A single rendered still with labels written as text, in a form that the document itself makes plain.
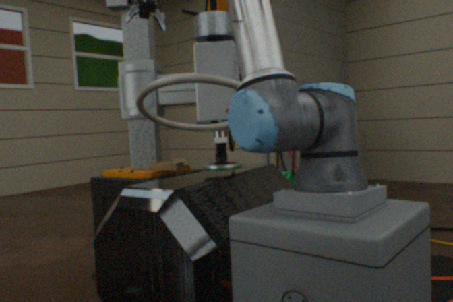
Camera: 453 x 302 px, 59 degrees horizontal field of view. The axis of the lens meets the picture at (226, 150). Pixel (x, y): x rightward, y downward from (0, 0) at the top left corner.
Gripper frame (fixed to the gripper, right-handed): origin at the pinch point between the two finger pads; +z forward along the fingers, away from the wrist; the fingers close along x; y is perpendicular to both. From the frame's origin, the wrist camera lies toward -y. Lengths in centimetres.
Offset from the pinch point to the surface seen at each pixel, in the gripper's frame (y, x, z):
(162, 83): 15.2, 4.3, 30.7
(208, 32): -30, 38, -28
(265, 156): -273, 203, -49
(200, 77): 23.1, 15.6, 30.3
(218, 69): -37, 46, -11
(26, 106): -617, -97, -209
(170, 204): -32, 21, 64
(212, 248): -22, 37, 83
